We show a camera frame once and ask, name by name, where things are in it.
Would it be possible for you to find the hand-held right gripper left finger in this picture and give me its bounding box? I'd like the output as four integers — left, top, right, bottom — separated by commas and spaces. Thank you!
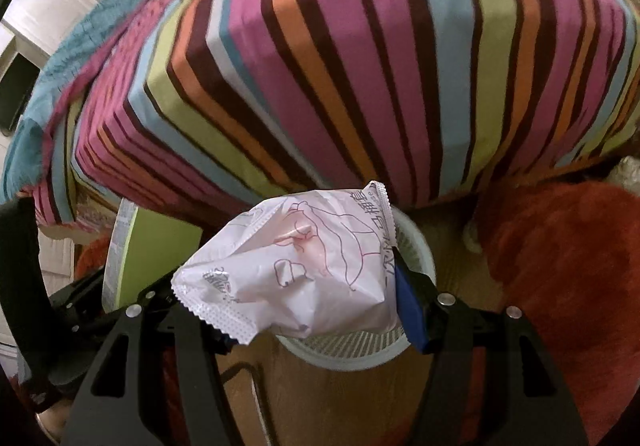
60, 303, 236, 446

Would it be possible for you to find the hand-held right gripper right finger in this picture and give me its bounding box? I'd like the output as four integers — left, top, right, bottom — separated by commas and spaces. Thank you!
390, 246, 588, 446

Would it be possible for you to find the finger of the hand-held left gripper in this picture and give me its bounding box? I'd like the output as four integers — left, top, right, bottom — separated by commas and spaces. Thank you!
0, 199, 41, 327
47, 271, 176, 327

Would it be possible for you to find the white mesh wastebasket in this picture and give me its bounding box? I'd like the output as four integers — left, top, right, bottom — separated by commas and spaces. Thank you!
240, 206, 437, 371

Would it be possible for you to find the large green box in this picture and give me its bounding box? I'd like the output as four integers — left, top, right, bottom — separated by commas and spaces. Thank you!
102, 199, 205, 309

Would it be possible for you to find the white printed plastic packet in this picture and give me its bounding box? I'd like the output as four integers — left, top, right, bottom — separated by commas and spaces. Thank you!
171, 180, 403, 346

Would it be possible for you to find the black television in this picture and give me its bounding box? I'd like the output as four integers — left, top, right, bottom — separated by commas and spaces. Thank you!
0, 51, 41, 132

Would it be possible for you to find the red rug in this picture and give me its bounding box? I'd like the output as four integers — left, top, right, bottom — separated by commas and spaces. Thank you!
75, 179, 640, 446

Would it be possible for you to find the white wardrobe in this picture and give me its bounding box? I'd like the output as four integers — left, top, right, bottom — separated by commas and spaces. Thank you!
2, 0, 101, 57

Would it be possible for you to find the bed with striped sheet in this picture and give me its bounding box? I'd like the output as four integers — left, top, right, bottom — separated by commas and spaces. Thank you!
30, 0, 640, 237

